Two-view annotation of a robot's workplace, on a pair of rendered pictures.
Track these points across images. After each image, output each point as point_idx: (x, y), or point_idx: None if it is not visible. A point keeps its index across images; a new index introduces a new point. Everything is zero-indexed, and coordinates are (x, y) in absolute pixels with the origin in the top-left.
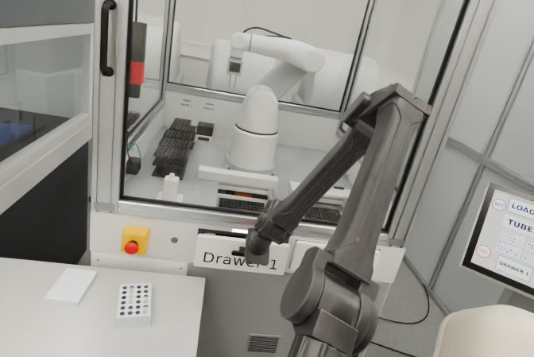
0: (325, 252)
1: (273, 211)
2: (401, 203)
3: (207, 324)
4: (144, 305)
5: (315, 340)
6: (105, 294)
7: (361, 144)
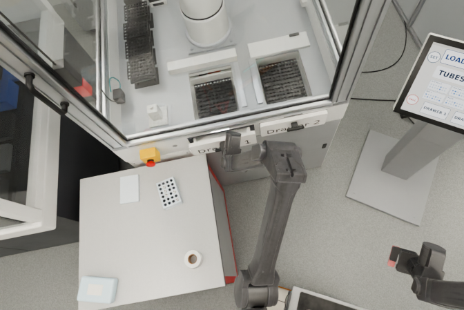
0: (246, 281)
1: (229, 162)
2: (338, 85)
3: (219, 162)
4: (175, 195)
5: None
6: (150, 188)
7: None
